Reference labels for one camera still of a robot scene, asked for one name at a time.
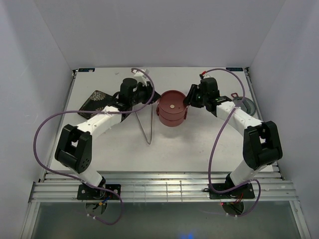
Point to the blue table label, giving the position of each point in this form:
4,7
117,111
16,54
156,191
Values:
86,69
234,69

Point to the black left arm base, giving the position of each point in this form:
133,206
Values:
87,193

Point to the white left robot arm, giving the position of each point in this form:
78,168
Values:
101,111

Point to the blue table label right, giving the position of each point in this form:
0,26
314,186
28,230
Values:
234,69

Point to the pink lunch bowl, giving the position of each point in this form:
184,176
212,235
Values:
172,122
171,115

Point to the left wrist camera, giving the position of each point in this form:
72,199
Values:
140,77

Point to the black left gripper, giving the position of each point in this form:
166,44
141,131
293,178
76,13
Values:
147,89

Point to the black floral rectangular plate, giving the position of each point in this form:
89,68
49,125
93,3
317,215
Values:
97,101

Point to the blue table label left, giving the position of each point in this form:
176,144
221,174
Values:
86,69

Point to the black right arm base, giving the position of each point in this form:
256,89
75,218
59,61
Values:
243,192

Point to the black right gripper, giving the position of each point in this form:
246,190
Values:
188,99

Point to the metal serving tongs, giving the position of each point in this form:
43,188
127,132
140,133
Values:
145,121

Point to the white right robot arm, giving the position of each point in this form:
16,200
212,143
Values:
261,141

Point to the aluminium front rail frame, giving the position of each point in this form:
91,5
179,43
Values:
159,188

